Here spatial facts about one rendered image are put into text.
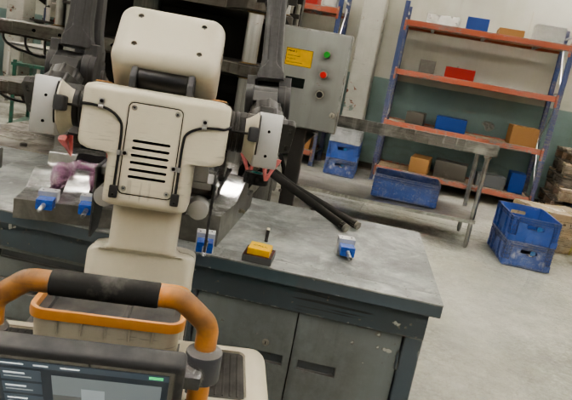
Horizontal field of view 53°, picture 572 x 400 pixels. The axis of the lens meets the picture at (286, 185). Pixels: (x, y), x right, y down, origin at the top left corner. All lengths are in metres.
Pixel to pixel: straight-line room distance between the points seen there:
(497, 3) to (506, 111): 1.40
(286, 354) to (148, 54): 0.94
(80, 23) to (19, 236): 0.73
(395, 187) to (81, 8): 4.28
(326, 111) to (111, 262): 1.37
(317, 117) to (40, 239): 1.18
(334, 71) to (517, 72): 6.03
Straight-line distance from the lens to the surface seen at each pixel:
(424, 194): 5.35
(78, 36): 1.35
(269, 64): 1.35
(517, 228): 5.10
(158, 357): 0.78
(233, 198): 1.81
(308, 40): 2.38
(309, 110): 2.39
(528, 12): 8.32
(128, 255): 1.23
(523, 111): 8.28
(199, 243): 1.52
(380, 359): 1.69
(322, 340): 1.67
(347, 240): 1.73
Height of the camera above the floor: 1.34
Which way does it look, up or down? 12 degrees down
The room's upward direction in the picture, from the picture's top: 10 degrees clockwise
